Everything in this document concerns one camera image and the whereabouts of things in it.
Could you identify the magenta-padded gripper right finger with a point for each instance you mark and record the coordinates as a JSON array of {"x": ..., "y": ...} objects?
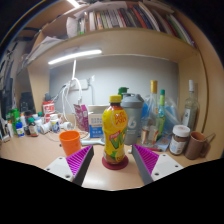
[{"x": 146, "y": 159}]

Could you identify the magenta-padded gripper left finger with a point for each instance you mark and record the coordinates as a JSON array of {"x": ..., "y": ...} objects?
[{"x": 79, "y": 160}]

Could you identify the yellow drink bottle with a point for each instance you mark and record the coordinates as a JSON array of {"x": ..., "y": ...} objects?
[{"x": 115, "y": 133}]

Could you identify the orange plastic cup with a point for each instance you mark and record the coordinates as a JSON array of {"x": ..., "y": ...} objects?
[{"x": 70, "y": 143}]

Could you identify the red round coaster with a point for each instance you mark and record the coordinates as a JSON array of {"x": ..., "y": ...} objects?
[{"x": 115, "y": 166}]

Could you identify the brown jar with white lid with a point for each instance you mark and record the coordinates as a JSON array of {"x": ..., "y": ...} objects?
[{"x": 179, "y": 141}]

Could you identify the white and blue box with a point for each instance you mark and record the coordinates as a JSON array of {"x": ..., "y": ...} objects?
[{"x": 96, "y": 125}]

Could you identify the grey shaker bottle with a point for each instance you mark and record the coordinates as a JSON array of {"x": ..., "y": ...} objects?
[{"x": 134, "y": 120}]

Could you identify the small white pill bottle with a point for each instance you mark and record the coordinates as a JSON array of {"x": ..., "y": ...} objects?
[{"x": 55, "y": 125}]

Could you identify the magenta carton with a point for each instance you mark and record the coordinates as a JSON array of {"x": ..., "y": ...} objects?
[{"x": 81, "y": 117}]

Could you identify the clear bottle with gold cap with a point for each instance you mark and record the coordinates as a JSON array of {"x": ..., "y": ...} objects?
[{"x": 150, "y": 116}]

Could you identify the slim bottle with green cap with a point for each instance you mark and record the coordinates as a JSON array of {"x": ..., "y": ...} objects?
[{"x": 161, "y": 113}]

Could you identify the brown mug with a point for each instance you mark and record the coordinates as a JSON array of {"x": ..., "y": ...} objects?
[{"x": 195, "y": 146}]

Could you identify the blue plastic bag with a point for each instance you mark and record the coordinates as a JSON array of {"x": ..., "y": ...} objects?
[{"x": 173, "y": 113}]

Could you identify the red and white canister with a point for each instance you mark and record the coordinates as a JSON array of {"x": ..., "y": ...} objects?
[{"x": 48, "y": 108}]

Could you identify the white bottle with blue label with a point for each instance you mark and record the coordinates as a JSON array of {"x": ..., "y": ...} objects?
[{"x": 20, "y": 130}]

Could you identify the clear bottle with white cap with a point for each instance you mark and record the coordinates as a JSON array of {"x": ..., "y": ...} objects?
[{"x": 190, "y": 110}]

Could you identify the green glass bottle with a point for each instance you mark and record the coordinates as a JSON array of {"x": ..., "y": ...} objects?
[{"x": 122, "y": 90}]

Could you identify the white LED light bar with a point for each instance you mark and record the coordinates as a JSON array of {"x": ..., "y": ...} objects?
[{"x": 75, "y": 56}]

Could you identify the wooden shelf unit with books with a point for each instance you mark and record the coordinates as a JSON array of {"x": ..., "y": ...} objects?
[{"x": 133, "y": 43}]

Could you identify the white ceiling light tube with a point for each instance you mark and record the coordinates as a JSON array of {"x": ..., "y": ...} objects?
[{"x": 73, "y": 2}]

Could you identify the white wall socket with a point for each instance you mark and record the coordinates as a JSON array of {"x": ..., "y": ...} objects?
[{"x": 82, "y": 84}]

